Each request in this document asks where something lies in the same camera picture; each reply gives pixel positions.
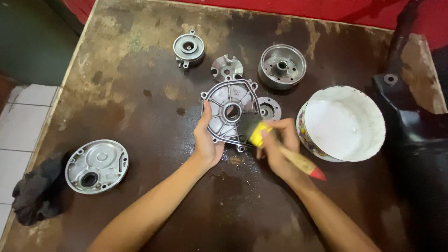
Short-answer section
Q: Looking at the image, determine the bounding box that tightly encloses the person's right hand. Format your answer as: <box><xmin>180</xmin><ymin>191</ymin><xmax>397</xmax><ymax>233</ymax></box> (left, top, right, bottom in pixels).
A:
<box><xmin>256</xmin><ymin>118</ymin><xmax>304</xmax><ymax>182</ymax></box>

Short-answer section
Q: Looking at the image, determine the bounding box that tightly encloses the person's left hand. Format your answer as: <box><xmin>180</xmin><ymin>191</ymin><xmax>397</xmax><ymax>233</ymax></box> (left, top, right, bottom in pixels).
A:
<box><xmin>192</xmin><ymin>100</ymin><xmax>225</xmax><ymax>169</ymax></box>

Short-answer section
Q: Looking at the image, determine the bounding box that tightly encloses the yellow ferrule wooden paintbrush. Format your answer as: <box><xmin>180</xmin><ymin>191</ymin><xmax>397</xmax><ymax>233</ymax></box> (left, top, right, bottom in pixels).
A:
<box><xmin>237</xmin><ymin>112</ymin><xmax>327</xmax><ymax>182</ymax></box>

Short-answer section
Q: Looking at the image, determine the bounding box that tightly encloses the ribbed aluminium engine cover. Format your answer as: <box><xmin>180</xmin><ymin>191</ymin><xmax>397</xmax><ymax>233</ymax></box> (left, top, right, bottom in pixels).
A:
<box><xmin>200</xmin><ymin>75</ymin><xmax>267</xmax><ymax>153</ymax></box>

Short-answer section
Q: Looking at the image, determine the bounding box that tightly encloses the small round metal flange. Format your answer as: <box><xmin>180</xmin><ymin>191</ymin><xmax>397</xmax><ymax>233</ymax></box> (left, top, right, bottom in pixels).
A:
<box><xmin>257</xmin><ymin>97</ymin><xmax>282</xmax><ymax>121</ymax></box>

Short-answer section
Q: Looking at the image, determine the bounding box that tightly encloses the white floral bowl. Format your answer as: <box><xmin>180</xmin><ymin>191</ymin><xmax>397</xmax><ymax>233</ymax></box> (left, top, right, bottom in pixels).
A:
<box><xmin>296</xmin><ymin>85</ymin><xmax>386</xmax><ymax>163</ymax></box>

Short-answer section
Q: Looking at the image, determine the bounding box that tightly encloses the shiny metal fan plate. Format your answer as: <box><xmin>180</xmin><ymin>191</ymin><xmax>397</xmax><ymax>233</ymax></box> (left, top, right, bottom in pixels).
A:
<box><xmin>211</xmin><ymin>54</ymin><xmax>244</xmax><ymax>83</ymax></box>

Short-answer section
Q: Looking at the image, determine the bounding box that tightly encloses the steel flywheel rotor drum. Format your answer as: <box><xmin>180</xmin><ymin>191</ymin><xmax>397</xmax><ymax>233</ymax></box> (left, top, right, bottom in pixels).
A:
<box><xmin>258</xmin><ymin>44</ymin><xmax>307</xmax><ymax>90</ymax></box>

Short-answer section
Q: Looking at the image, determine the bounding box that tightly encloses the small round aluminium housing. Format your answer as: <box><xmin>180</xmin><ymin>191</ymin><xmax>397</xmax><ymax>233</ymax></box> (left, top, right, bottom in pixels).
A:
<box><xmin>173</xmin><ymin>30</ymin><xmax>206</xmax><ymax>69</ymax></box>

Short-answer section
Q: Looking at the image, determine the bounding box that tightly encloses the flat round aluminium engine cover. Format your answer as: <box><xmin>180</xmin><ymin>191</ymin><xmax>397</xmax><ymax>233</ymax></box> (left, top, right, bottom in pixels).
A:
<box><xmin>65</xmin><ymin>139</ymin><xmax>130</xmax><ymax>195</ymax></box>

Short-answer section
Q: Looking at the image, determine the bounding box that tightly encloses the dark grey rag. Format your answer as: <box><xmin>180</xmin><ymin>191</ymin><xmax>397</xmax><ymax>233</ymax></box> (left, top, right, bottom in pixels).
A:
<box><xmin>11</xmin><ymin>152</ymin><xmax>70</xmax><ymax>227</ymax></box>

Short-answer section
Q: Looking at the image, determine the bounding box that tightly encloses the black metal motorcycle frame part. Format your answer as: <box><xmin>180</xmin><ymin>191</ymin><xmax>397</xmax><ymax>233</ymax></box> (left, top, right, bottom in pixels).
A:
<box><xmin>367</xmin><ymin>0</ymin><xmax>448</xmax><ymax>252</ymax></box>

